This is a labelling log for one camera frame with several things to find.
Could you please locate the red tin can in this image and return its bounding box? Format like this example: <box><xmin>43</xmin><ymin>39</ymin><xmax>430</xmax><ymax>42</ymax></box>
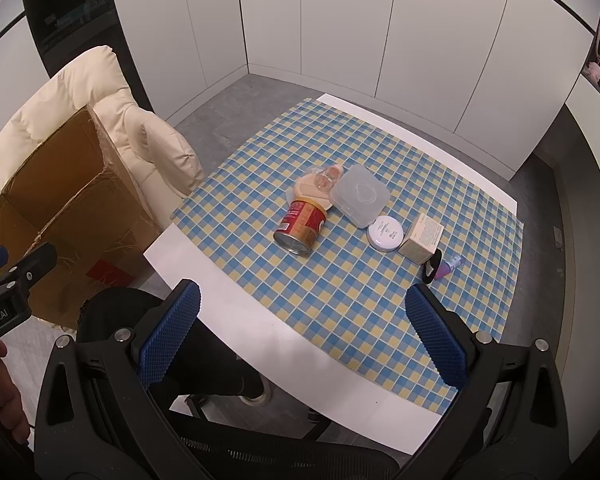
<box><xmin>273</xmin><ymin>198</ymin><xmax>328</xmax><ymax>258</ymax></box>

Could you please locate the black glass cabinet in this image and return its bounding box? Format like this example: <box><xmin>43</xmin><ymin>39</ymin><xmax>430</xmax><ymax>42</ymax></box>
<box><xmin>19</xmin><ymin>0</ymin><xmax>153</xmax><ymax>111</ymax></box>

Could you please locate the beige fabric pad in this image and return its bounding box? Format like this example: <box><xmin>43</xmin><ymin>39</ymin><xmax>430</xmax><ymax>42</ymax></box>
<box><xmin>292</xmin><ymin>172</ymin><xmax>336</xmax><ymax>211</ymax></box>

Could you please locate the brown cardboard box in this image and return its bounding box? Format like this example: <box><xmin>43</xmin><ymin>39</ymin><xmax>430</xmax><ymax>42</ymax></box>
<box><xmin>0</xmin><ymin>107</ymin><xmax>163</xmax><ymax>328</ymax></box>

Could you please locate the blue yellow checkered tablecloth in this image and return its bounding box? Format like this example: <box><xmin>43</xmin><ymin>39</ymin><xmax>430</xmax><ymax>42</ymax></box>
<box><xmin>169</xmin><ymin>99</ymin><xmax>525</xmax><ymax>416</ymax></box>

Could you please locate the small beige carton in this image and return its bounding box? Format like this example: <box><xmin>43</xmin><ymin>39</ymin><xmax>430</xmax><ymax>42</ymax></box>
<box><xmin>397</xmin><ymin>213</ymin><xmax>444</xmax><ymax>264</ymax></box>

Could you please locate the beige slipper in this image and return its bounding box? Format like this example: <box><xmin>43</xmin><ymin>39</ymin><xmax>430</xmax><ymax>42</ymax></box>
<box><xmin>241</xmin><ymin>376</ymin><xmax>272</xmax><ymax>406</ymax></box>

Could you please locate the white round jar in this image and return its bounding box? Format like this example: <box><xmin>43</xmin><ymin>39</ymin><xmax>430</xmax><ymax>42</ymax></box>
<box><xmin>366</xmin><ymin>215</ymin><xmax>405</xmax><ymax>253</ymax></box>

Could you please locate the cream padded armchair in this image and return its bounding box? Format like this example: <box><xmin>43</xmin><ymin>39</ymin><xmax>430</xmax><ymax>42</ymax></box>
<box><xmin>0</xmin><ymin>45</ymin><xmax>206</xmax><ymax>211</ymax></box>

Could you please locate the black oval pouch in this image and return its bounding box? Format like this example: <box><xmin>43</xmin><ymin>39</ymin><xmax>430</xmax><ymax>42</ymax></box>
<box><xmin>423</xmin><ymin>249</ymin><xmax>443</xmax><ymax>283</ymax></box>

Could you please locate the translucent square plastic container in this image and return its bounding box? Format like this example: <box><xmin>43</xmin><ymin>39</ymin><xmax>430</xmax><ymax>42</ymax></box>
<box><xmin>328</xmin><ymin>164</ymin><xmax>388</xmax><ymax>229</ymax></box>

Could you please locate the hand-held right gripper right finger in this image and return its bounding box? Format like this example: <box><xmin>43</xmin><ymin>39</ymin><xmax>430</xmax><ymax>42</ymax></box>
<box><xmin>404</xmin><ymin>282</ymin><xmax>572</xmax><ymax>480</ymax></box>

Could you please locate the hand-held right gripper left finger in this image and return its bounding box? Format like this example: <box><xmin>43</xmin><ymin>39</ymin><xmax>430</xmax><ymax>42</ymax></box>
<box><xmin>32</xmin><ymin>280</ymin><xmax>203</xmax><ymax>480</ymax></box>

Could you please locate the small purple bottle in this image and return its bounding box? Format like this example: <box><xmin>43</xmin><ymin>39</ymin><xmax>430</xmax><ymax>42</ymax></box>
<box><xmin>434</xmin><ymin>256</ymin><xmax>463</xmax><ymax>279</ymax></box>

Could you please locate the person's left hand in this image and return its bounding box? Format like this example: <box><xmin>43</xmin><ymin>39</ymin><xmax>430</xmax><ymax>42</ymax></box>
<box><xmin>0</xmin><ymin>340</ymin><xmax>32</xmax><ymax>445</ymax></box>

